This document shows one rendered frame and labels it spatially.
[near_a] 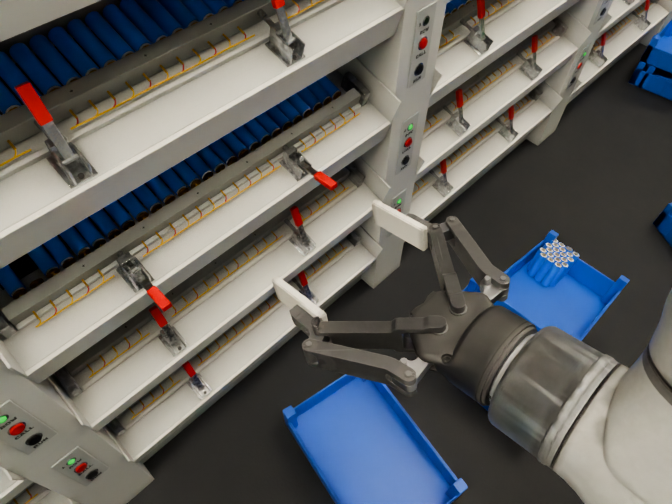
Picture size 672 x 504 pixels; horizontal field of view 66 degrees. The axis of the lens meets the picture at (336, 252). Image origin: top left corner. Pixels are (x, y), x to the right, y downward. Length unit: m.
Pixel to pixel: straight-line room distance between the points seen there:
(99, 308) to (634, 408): 0.56
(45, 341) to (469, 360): 0.48
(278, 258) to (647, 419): 0.66
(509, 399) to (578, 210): 1.16
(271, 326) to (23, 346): 0.49
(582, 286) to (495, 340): 0.97
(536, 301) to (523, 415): 0.86
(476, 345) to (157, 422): 0.71
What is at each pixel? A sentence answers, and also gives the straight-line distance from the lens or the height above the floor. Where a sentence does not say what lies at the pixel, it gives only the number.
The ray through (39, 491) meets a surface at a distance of 1.04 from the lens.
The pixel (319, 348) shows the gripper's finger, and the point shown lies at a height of 0.66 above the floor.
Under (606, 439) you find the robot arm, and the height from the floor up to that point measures 0.73.
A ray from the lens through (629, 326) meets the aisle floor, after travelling 1.36.
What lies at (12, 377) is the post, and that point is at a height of 0.52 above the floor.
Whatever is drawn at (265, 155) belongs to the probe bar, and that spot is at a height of 0.54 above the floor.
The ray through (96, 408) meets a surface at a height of 0.32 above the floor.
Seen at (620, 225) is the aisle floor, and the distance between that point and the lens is 1.53.
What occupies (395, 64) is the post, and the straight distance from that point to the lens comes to 0.79.
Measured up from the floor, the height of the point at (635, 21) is 0.15.
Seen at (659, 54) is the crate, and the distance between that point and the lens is 1.95.
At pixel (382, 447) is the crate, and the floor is 0.00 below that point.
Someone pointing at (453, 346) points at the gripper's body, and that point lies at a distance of 0.43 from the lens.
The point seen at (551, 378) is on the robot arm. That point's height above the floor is 0.72.
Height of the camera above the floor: 1.05
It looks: 55 degrees down
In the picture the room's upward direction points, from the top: straight up
